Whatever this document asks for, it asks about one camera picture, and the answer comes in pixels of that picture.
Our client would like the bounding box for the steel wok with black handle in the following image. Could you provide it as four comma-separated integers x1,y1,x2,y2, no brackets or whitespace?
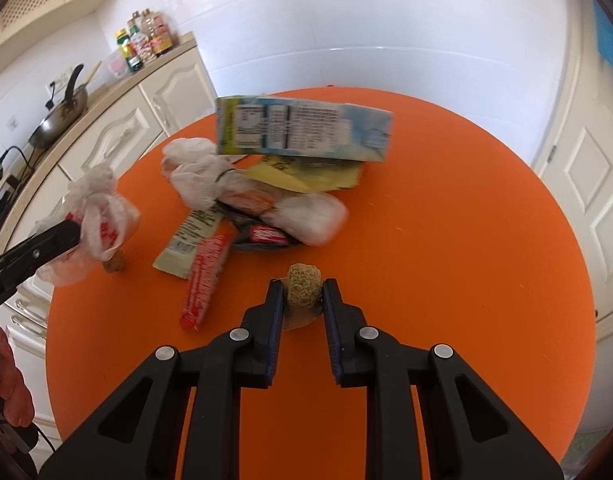
27,63,90,149

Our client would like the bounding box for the cream upper cabinet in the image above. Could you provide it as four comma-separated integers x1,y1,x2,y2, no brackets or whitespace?
0,0,128,84

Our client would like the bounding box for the cream panel door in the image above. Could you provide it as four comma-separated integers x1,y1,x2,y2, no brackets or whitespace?
530,19,613,347

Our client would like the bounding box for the yellow wrapper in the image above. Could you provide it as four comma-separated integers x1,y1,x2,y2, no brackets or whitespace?
243,154,365,194

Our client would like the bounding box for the yellow cap green bottle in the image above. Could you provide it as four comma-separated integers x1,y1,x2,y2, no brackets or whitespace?
115,28,144,72

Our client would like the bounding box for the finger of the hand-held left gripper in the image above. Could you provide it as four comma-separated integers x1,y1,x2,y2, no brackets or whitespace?
0,217,82,311

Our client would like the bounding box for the blue white drink carton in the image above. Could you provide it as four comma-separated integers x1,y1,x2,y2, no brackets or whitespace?
215,94,395,163

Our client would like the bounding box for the green white wrapper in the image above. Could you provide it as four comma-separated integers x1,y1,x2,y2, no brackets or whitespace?
152,207,225,280

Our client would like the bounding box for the small red wrapper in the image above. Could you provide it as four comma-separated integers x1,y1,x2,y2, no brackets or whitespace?
248,224,294,246

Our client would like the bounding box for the white plastic bag red print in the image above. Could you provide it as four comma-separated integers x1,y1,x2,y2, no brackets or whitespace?
36,162,142,289

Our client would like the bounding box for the white label green bottle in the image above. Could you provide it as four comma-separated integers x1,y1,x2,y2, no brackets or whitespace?
128,19,156,64

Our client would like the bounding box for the white bag with orange contents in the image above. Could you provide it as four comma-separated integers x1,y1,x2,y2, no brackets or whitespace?
217,180,350,247

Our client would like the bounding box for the small brown food scrap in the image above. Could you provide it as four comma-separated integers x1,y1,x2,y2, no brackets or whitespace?
102,252,128,275

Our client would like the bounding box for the wooden spatula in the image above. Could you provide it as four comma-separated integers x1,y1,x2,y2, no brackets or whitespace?
80,60,103,87

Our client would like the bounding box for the person's left hand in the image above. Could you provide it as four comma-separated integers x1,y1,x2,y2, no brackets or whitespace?
0,321,36,429

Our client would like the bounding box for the blue hanging towel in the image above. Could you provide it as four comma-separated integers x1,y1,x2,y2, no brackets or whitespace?
592,0,613,79

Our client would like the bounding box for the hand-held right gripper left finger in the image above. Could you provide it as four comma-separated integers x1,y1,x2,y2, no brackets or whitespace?
36,279,288,480

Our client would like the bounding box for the long red wrapper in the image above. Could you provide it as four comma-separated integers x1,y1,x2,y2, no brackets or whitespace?
180,234,234,332

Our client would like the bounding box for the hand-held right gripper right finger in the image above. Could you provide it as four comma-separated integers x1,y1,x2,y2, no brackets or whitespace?
321,278,565,480

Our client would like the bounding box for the black cable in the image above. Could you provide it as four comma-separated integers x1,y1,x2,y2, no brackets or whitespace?
0,145,38,172

